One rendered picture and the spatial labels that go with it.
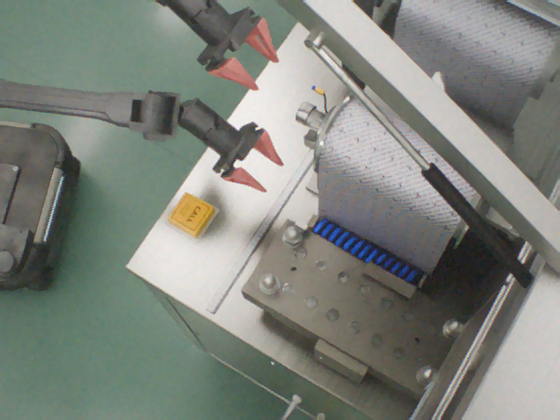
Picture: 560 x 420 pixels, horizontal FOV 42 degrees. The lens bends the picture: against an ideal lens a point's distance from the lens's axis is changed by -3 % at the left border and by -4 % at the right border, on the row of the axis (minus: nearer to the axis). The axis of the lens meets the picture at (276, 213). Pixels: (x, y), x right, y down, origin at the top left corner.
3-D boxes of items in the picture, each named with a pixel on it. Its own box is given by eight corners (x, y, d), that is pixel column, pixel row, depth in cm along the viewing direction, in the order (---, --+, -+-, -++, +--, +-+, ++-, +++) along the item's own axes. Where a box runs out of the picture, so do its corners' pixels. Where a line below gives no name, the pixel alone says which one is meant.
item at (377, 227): (319, 212, 141) (320, 172, 123) (430, 274, 136) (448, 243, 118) (317, 214, 141) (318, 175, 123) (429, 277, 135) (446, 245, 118)
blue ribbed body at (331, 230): (321, 219, 141) (321, 213, 138) (422, 276, 137) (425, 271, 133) (311, 235, 140) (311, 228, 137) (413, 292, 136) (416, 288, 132)
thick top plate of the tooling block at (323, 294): (288, 228, 145) (287, 217, 140) (473, 333, 136) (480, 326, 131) (243, 298, 141) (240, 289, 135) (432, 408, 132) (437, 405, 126)
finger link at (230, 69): (239, 102, 120) (197, 63, 116) (263, 69, 122) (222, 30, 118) (260, 98, 114) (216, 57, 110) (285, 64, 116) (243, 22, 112)
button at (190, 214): (187, 194, 156) (185, 190, 154) (215, 211, 155) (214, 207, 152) (168, 222, 154) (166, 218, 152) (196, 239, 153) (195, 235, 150)
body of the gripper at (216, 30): (203, 68, 117) (169, 36, 113) (239, 21, 120) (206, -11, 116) (222, 62, 111) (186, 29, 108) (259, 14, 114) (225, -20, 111)
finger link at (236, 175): (252, 203, 140) (212, 172, 137) (272, 172, 142) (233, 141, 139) (267, 200, 134) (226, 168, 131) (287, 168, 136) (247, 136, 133)
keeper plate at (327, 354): (319, 349, 143) (319, 338, 133) (364, 375, 141) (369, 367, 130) (312, 360, 142) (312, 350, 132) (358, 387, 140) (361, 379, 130)
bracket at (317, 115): (315, 168, 157) (315, 96, 128) (342, 183, 156) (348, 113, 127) (303, 187, 156) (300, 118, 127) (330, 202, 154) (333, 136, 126)
